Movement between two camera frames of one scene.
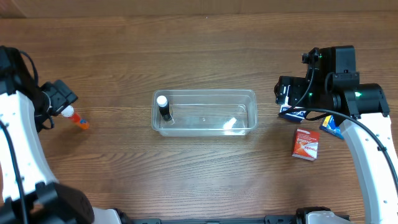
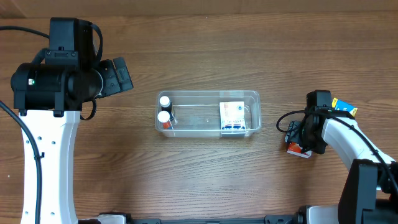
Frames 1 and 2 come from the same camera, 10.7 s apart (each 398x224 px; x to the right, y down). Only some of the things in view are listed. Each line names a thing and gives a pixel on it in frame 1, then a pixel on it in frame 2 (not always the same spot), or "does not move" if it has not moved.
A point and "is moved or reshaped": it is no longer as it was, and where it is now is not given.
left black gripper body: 55,104 → 107,89
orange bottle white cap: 68,112 → 164,117
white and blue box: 296,113 → 232,114
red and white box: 306,144 is moved or reshaped
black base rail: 299,218 does not move
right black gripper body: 296,88 → 298,132
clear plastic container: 206,112 does not move
